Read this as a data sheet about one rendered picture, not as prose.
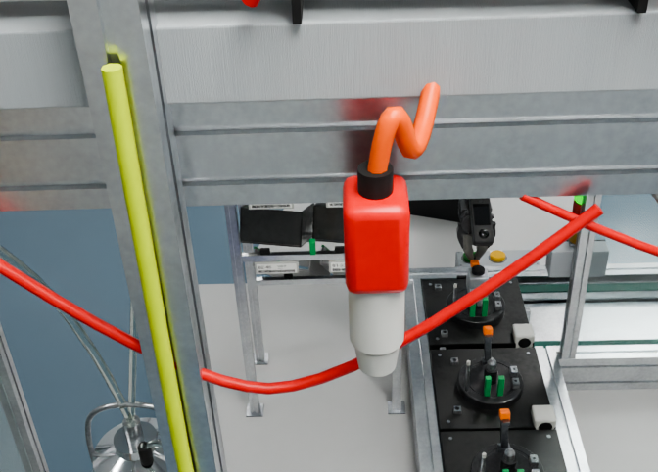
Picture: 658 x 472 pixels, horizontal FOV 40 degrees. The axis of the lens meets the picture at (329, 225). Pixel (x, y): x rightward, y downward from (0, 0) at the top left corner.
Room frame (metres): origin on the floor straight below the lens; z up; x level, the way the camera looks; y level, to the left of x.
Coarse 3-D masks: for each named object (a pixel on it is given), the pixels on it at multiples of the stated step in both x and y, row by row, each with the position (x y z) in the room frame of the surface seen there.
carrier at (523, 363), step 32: (448, 352) 1.50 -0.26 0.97; (480, 352) 1.50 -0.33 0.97; (512, 352) 1.49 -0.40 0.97; (448, 384) 1.40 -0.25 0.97; (480, 384) 1.38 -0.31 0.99; (512, 384) 1.36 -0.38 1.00; (544, 384) 1.39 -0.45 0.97; (448, 416) 1.31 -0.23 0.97; (480, 416) 1.30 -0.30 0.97; (512, 416) 1.30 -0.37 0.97; (544, 416) 1.28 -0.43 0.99
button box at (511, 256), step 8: (456, 256) 1.87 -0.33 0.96; (488, 256) 1.87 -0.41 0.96; (512, 256) 1.86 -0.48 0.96; (520, 256) 1.86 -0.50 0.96; (456, 264) 1.86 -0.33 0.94; (464, 264) 1.83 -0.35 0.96; (480, 264) 1.83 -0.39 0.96; (488, 264) 1.83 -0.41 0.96; (496, 264) 1.83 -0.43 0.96; (504, 264) 1.83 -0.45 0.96; (536, 264) 1.82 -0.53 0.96
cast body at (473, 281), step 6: (468, 270) 1.65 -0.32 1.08; (474, 270) 1.64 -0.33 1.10; (480, 270) 1.64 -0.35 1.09; (486, 270) 1.65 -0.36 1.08; (468, 276) 1.64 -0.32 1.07; (474, 276) 1.63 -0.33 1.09; (480, 276) 1.63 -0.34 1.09; (486, 276) 1.63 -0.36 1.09; (468, 282) 1.64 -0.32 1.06; (474, 282) 1.62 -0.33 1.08; (480, 282) 1.62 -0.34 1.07; (468, 288) 1.63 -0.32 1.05; (474, 288) 1.62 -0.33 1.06; (480, 300) 1.59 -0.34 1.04; (480, 306) 1.59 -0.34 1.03
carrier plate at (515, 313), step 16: (432, 288) 1.73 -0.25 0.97; (448, 288) 1.73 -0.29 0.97; (512, 288) 1.72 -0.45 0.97; (432, 304) 1.67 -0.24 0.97; (512, 304) 1.66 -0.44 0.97; (448, 320) 1.61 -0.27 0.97; (512, 320) 1.60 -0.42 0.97; (528, 320) 1.60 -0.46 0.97; (432, 336) 1.56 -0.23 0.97; (448, 336) 1.55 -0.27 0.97; (464, 336) 1.55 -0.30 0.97; (480, 336) 1.55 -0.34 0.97; (496, 336) 1.55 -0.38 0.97; (512, 336) 1.54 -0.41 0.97
